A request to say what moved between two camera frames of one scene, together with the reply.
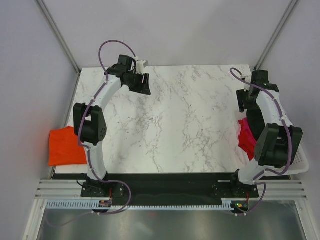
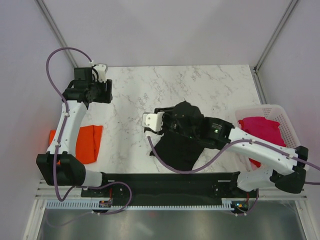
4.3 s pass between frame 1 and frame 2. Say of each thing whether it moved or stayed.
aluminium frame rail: stayed
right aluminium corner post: stayed
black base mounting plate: stayed
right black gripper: moved
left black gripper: moved
